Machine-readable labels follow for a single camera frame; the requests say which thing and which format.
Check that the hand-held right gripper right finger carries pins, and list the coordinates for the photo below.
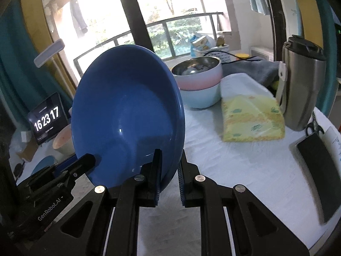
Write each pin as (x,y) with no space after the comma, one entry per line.
(181,176)

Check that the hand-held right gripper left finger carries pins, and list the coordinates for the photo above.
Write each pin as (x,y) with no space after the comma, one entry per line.
(157,176)

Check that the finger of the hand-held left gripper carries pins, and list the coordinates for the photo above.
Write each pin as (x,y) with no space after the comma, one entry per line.
(62,166)
(84,164)

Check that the blue plate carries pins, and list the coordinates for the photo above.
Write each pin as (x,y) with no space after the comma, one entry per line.
(44,165)

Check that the pink strawberry bowl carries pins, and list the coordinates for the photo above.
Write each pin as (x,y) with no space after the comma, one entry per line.
(64,141)

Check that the dark blue bowl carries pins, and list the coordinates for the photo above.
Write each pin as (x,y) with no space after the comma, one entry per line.
(120,112)

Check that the cardboard box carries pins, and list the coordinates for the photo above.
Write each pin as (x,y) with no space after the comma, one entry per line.
(26,152)

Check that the black round device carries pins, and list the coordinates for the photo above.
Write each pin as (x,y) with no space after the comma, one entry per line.
(18,170)

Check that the small white box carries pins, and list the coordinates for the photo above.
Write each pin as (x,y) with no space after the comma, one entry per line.
(27,136)

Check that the tablet clock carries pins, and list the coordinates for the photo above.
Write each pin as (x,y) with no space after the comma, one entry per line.
(48,120)

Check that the light blue bowl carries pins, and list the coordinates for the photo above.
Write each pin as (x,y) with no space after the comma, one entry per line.
(202,97)

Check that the yellow tissue pack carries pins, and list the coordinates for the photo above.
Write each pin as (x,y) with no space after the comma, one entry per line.
(253,120)

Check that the pink steel-lined bowl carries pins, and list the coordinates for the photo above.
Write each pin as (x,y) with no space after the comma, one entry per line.
(202,78)

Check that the teal curtain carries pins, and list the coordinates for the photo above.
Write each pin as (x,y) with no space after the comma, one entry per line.
(330,18)
(16,72)

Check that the white desk lamp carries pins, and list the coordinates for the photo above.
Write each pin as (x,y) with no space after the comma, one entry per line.
(49,53)

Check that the grey cloth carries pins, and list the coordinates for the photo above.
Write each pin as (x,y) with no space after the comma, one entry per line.
(253,72)

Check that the white basket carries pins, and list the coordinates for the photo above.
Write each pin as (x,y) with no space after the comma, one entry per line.
(213,50)

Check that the yellow round lid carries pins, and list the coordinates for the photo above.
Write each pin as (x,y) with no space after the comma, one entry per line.
(243,56)

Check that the blue bag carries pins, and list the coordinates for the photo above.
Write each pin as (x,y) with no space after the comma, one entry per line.
(197,41)

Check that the black smartphone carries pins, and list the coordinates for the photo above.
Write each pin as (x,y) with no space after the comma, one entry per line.
(317,170)

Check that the black scissors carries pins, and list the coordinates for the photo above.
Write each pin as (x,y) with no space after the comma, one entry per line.
(314,129)

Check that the white appliance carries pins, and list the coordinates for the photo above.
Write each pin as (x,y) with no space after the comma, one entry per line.
(262,53)

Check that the yellow curtain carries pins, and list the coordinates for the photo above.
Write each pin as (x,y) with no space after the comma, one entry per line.
(40,18)
(309,10)

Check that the balcony railing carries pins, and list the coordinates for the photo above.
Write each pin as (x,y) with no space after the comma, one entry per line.
(165,24)

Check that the steel tumbler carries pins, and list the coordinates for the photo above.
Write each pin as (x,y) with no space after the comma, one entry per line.
(303,85)

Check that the grey hanging garment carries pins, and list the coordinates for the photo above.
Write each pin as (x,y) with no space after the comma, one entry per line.
(77,10)

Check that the white leaflet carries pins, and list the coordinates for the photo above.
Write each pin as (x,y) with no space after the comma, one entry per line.
(333,144)

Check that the black window pillar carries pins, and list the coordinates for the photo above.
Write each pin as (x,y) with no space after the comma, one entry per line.
(138,13)

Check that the black door frame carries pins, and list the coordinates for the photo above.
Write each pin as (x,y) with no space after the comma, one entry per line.
(278,5)

